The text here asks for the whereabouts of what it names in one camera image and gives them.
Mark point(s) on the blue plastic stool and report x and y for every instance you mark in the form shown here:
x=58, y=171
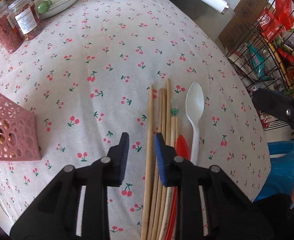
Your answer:
x=281, y=176

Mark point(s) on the black wire storage rack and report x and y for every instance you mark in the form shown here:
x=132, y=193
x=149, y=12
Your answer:
x=278, y=54

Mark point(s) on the labelled glass spice jar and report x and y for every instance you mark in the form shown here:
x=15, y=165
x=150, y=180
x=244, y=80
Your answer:
x=26, y=18

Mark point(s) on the long light wooden chopstick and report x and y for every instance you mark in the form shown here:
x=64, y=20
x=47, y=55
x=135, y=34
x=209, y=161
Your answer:
x=148, y=171

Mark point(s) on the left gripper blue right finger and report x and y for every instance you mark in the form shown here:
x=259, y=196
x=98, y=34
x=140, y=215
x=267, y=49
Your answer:
x=165, y=156

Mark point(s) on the cherry print tablecloth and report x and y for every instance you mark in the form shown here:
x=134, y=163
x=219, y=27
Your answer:
x=88, y=78

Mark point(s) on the white plastic spoon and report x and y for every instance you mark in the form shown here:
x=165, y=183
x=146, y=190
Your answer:
x=194, y=108

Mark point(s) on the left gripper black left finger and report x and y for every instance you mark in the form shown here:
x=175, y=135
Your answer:
x=117, y=166

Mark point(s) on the disposable chopsticks pair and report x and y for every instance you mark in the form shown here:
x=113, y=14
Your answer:
x=169, y=216

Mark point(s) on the pink perforated utensil basket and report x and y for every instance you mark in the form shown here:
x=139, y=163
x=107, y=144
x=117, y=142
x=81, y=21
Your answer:
x=18, y=138

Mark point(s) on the cardboard box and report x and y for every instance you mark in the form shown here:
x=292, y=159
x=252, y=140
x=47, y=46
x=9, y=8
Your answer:
x=246, y=13

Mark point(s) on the red plastic spoon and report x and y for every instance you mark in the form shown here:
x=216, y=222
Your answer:
x=182, y=150

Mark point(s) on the bundle wooden chopstick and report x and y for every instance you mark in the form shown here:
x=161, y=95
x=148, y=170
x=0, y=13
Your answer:
x=164, y=202

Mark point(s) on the red snack bag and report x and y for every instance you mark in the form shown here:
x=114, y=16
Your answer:
x=270, y=24

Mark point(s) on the teal snack bag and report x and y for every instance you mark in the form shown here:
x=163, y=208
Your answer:
x=257, y=61

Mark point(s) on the glass jar red grains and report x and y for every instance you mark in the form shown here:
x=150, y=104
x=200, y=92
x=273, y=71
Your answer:
x=10, y=36

